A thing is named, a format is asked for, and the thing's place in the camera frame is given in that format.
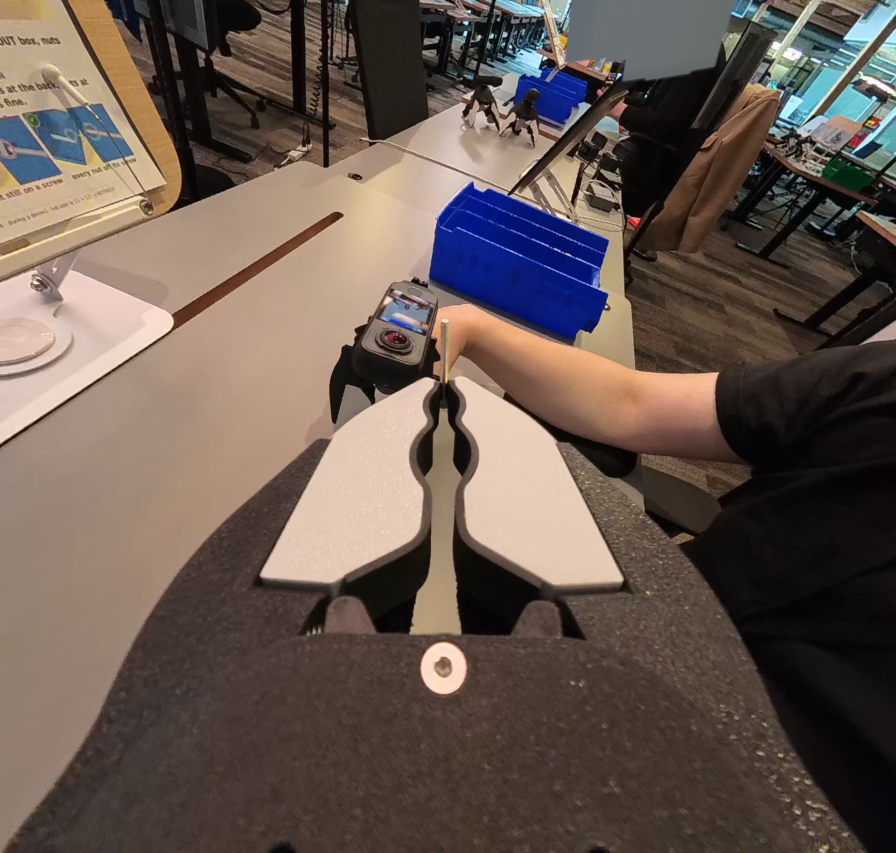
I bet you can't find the black tilted sign board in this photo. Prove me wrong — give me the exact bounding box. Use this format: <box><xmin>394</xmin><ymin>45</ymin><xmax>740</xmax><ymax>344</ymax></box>
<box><xmin>507</xmin><ymin>86</ymin><xmax>631</xmax><ymax>224</ymax></box>

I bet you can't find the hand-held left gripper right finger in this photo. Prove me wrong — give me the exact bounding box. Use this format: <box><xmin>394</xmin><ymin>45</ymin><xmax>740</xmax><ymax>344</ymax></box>
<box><xmin>448</xmin><ymin>377</ymin><xmax>626</xmax><ymax>598</ymax></box>

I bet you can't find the printed instruction sheet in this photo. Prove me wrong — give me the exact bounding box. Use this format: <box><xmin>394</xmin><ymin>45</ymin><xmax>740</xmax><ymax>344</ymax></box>
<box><xmin>0</xmin><ymin>0</ymin><xmax>169</xmax><ymax>245</ymax></box>

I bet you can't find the blue plastic bin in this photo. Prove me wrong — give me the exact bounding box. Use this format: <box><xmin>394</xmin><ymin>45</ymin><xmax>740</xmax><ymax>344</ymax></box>
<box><xmin>428</xmin><ymin>181</ymin><xmax>610</xmax><ymax>340</ymax></box>

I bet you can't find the green storage bin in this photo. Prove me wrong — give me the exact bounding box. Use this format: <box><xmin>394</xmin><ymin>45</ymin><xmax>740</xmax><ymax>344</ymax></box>
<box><xmin>822</xmin><ymin>156</ymin><xmax>876</xmax><ymax>192</ymax></box>

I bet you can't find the black swivel office chair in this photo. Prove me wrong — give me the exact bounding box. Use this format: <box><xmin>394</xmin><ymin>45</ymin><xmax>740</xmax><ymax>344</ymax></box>
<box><xmin>210</xmin><ymin>0</ymin><xmax>263</xmax><ymax>129</ymax></box>

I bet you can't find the black mesh armrest pad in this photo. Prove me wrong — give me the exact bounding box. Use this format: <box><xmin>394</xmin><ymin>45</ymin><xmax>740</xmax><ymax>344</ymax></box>
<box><xmin>504</xmin><ymin>394</ymin><xmax>639</xmax><ymax>479</ymax></box>

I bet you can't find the blue storage bin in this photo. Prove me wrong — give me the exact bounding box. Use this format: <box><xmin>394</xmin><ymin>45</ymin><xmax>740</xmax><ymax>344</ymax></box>
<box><xmin>514</xmin><ymin>67</ymin><xmax>589</xmax><ymax>127</ymax></box>

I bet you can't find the wooden top desk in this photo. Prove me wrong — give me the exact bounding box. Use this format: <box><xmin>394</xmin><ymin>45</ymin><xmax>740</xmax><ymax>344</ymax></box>
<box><xmin>763</xmin><ymin>142</ymin><xmax>879</xmax><ymax>329</ymax></box>

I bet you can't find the tan jacket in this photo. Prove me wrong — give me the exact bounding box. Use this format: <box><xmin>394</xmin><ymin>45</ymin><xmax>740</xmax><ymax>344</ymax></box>
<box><xmin>640</xmin><ymin>83</ymin><xmax>781</xmax><ymax>255</ymax></box>

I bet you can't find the person's right hand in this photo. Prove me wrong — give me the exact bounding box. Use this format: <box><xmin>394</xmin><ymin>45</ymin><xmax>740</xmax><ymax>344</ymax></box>
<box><xmin>437</xmin><ymin>304</ymin><xmax>505</xmax><ymax>379</ymax></box>

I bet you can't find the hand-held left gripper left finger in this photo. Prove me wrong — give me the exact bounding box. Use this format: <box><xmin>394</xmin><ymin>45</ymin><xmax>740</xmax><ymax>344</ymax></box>
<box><xmin>259</xmin><ymin>377</ymin><xmax>438</xmax><ymax>598</ymax></box>

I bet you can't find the white sign stand base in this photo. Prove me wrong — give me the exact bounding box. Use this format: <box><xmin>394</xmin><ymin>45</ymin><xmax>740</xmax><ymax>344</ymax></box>
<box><xmin>0</xmin><ymin>268</ymin><xmax>175</xmax><ymax>448</ymax></box>

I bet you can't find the idle hand-held gripper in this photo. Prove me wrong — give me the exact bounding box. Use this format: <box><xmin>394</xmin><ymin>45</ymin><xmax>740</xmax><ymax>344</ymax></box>
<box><xmin>498</xmin><ymin>88</ymin><xmax>543</xmax><ymax>148</ymax></box>
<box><xmin>461</xmin><ymin>74</ymin><xmax>504</xmax><ymax>133</ymax></box>

